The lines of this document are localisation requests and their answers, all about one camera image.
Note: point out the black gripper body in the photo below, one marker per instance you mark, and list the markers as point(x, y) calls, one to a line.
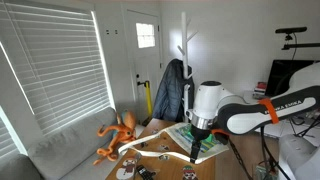
point(200, 132)

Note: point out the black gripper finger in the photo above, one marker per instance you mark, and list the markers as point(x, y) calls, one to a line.
point(193, 151)
point(199, 148)

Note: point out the black remote control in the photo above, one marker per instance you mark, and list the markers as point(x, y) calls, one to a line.
point(145, 172)

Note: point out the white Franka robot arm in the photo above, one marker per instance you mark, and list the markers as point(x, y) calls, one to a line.
point(210, 96)

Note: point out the white printed tote bag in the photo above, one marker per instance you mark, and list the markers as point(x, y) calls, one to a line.
point(180, 133)

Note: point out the red green elf sticker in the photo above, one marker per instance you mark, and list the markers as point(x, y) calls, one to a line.
point(189, 173)

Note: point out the small table sticker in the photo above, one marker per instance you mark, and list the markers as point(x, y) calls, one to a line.
point(144, 145)
point(163, 147)
point(163, 157)
point(155, 131)

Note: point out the dark puffer jacket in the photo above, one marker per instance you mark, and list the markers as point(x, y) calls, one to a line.
point(171, 93)

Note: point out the snowman figure sticker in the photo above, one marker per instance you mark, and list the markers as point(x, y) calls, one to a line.
point(127, 169)

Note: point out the stack of books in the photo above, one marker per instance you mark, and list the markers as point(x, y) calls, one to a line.
point(260, 88)

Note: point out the orange octopus plush toy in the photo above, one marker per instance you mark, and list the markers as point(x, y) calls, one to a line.
point(120, 131)

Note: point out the white door with window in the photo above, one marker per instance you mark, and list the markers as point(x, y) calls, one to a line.
point(145, 73)

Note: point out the white desk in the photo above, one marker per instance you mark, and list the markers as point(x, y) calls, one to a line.
point(283, 128)

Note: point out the white coat rack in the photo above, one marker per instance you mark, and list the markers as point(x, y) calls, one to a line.
point(185, 50)

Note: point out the black monitor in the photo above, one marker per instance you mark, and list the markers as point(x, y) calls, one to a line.
point(280, 78)

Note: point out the grey sofa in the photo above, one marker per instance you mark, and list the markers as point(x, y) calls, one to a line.
point(63, 150)

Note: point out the large white window blind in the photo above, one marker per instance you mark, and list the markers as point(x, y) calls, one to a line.
point(56, 66)

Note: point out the small white window blind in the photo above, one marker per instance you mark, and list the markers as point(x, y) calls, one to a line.
point(8, 140)

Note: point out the white light switch plate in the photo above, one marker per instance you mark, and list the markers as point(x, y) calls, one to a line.
point(107, 32)

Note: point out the black camera on boom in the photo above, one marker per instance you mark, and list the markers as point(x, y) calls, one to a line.
point(291, 30)

